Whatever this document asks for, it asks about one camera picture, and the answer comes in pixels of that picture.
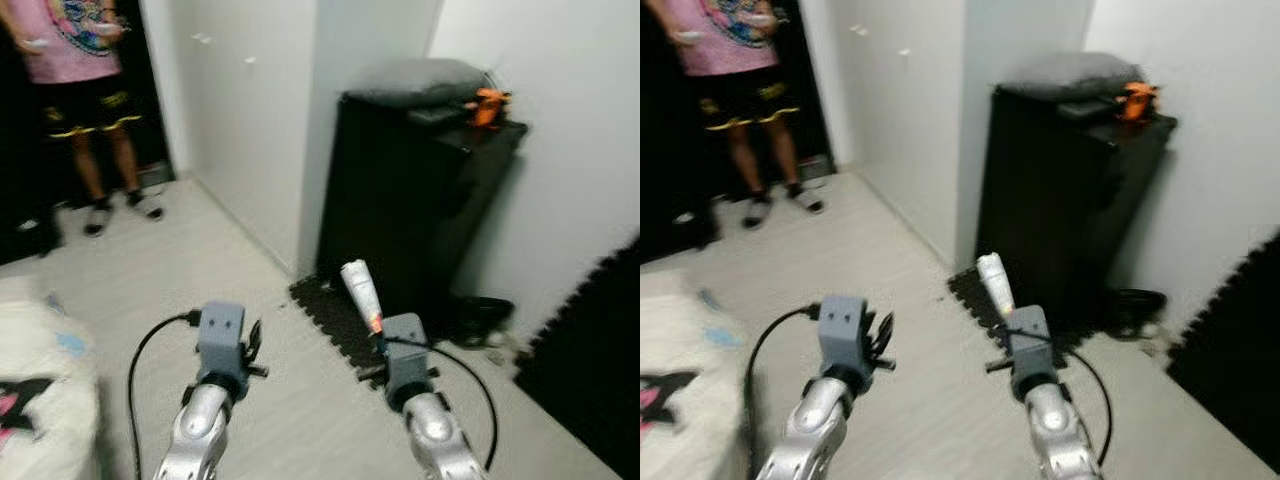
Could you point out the long white tube box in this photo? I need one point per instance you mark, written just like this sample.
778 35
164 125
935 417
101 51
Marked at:
361 292
996 282

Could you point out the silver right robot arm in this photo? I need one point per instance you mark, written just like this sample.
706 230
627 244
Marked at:
1055 430
435 435

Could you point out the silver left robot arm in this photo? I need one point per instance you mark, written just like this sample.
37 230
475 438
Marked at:
205 430
815 430

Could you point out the black foam floor mat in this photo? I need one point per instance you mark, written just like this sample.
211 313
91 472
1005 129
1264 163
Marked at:
975 300
1235 350
330 315
590 380

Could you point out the black round floor object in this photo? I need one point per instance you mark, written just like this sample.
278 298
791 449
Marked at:
482 320
1136 312

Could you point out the tall black cabinet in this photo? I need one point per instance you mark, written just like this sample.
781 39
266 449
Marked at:
410 200
1065 195

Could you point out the cream cartoon print quilt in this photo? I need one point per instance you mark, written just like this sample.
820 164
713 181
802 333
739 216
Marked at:
690 370
45 370

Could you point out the white wardrobe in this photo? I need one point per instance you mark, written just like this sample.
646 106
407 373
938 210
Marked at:
905 110
250 120

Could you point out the small orange toy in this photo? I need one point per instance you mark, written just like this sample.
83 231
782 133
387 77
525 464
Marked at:
1138 100
488 105

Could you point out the grey cushion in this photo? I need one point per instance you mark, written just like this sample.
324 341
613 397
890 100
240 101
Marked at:
1070 75
415 80

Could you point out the person in pink shirt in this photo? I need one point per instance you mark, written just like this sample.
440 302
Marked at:
725 45
75 50

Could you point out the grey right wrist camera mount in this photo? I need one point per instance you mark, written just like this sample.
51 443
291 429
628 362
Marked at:
1030 345
407 352

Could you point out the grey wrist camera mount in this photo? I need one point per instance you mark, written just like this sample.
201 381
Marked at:
407 352
842 330
220 335
1030 345

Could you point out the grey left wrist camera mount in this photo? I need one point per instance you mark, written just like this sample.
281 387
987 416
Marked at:
220 335
842 330

